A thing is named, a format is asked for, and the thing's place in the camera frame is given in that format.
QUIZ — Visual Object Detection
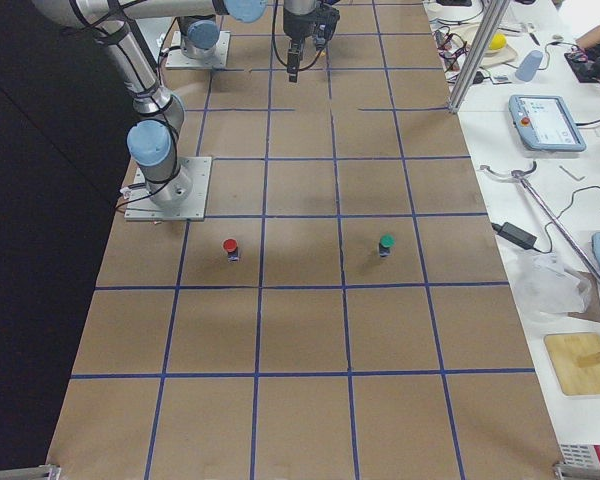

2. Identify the yellow lemon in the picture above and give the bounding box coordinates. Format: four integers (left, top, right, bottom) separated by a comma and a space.
488, 32, 507, 52

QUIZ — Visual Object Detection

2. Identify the brown paper table cover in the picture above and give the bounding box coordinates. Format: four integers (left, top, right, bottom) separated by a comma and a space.
48, 1, 560, 479

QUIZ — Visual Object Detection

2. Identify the clear plastic bag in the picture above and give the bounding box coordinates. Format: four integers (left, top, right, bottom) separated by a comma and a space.
510, 252, 600, 323

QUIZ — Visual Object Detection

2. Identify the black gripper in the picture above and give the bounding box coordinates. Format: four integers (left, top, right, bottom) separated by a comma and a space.
283, 12, 314, 83

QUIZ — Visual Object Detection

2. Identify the wooden cutting board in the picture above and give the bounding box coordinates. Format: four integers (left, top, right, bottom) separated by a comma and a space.
544, 333, 600, 396

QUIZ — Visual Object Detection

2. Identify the beige plate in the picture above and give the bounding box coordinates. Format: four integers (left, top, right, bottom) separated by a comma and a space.
480, 45, 518, 68

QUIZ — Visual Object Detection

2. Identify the blue plastic cup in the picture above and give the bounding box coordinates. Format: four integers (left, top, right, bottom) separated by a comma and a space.
514, 50, 544, 83

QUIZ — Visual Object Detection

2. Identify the aluminium frame post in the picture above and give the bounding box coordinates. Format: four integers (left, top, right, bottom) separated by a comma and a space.
448, 0, 509, 114

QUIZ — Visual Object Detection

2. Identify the red push button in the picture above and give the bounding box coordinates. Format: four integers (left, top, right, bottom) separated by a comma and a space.
222, 238, 240, 262

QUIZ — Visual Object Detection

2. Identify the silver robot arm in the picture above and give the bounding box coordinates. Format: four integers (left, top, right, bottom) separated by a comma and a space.
161, 1, 340, 83
33, 1, 265, 220

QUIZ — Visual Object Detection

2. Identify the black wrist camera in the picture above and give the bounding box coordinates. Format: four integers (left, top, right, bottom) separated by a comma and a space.
312, 3, 340, 50

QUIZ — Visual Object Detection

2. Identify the metal crutch stick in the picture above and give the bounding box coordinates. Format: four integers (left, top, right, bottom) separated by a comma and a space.
478, 160, 600, 288

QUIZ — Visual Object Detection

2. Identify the black power adapter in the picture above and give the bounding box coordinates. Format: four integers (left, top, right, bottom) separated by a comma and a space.
492, 222, 537, 250

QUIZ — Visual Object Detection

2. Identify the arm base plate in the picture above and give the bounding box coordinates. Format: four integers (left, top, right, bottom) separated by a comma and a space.
166, 30, 230, 70
124, 157, 212, 221

